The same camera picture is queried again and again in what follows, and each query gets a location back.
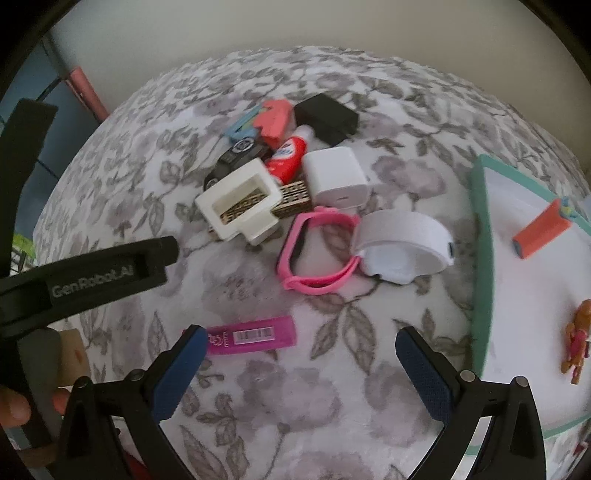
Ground dark blue cabinet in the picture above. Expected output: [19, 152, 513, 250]
[0, 37, 100, 208]

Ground orange box with teal end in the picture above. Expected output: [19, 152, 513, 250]
[512, 198, 575, 260]

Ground black toy car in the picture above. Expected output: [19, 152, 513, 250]
[203, 137, 273, 192]

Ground red and white tube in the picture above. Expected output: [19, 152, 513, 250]
[264, 124, 315, 185]

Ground white strap band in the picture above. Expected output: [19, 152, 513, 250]
[351, 211, 455, 283]

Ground white plastic frame holder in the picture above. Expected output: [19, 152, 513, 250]
[195, 158, 282, 245]

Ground pink watch band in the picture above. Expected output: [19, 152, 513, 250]
[277, 206, 362, 291]

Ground magenta packet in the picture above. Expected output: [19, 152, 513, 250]
[181, 316, 296, 356]

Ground grey floral blanket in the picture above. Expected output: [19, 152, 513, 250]
[32, 45, 591, 480]

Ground orange toy figure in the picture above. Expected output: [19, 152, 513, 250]
[561, 299, 591, 386]

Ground white charger cube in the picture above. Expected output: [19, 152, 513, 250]
[301, 147, 372, 207]

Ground person's left hand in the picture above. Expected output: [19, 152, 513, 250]
[0, 329, 89, 428]

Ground white tray with teal rim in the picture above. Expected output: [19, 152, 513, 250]
[470, 154, 591, 457]

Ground black power adapter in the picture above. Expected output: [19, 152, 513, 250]
[294, 93, 360, 145]

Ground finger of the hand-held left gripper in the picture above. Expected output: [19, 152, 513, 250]
[0, 98, 59, 280]

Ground pink pole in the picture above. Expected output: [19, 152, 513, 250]
[67, 67, 110, 121]

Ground light blue toy piece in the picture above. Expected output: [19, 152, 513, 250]
[226, 102, 273, 141]

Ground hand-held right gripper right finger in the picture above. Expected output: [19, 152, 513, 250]
[396, 325, 548, 480]

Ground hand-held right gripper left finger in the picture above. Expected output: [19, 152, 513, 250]
[53, 324, 209, 480]

